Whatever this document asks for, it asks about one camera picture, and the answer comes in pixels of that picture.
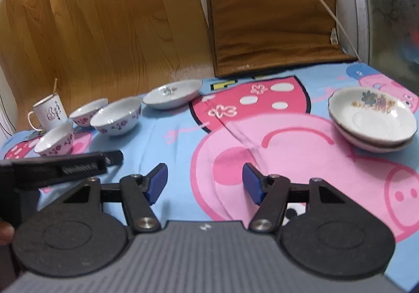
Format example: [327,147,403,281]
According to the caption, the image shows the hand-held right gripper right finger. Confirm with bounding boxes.
[243,163,357,234]

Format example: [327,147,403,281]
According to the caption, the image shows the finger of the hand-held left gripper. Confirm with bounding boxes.
[105,151,124,168]

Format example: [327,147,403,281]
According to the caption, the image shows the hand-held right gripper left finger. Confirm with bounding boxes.
[60,164,168,234]

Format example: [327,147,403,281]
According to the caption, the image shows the small floral porcelain bowl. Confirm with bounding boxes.
[69,98,109,127]
[34,122,75,157]

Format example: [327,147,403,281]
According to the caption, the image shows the large floral porcelain bowl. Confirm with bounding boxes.
[90,97,142,137]

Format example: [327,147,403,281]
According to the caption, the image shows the white plate pale rim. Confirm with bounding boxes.
[142,80,203,110]

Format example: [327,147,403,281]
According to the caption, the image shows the person's left hand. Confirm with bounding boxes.
[0,218,15,246]

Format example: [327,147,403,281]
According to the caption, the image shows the printed cartoon blanket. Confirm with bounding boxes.
[0,62,419,292]

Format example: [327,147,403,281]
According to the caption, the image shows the white enamel mug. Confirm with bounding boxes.
[28,93,68,132]

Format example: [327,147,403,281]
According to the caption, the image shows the floral plate brown rim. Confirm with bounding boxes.
[328,87,418,146]
[334,116,415,152]

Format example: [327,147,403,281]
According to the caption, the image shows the wood-pattern vinyl sheet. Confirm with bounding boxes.
[0,0,215,137]

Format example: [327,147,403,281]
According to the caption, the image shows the brown seat cushion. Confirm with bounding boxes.
[206,0,357,78]

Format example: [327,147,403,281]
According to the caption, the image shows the frosted glass sliding door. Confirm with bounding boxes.
[327,0,419,97]

